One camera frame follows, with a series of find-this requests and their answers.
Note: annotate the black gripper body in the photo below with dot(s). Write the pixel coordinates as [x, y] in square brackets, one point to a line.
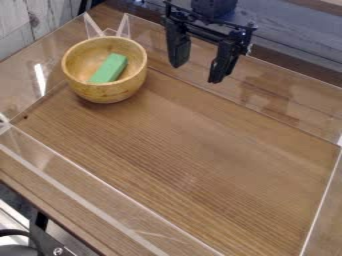
[210, 19]

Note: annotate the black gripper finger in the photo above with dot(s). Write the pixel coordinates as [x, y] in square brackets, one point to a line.
[178, 43]
[230, 47]

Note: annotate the brown wooden bowl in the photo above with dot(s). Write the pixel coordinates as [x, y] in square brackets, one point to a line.
[85, 57]

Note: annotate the green rectangular block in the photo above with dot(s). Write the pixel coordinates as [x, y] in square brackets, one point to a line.
[110, 69]

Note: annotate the clear acrylic barrier panels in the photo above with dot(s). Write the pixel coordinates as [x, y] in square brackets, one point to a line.
[190, 169]

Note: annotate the black table leg bracket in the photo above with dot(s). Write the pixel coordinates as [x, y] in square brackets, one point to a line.
[47, 245]

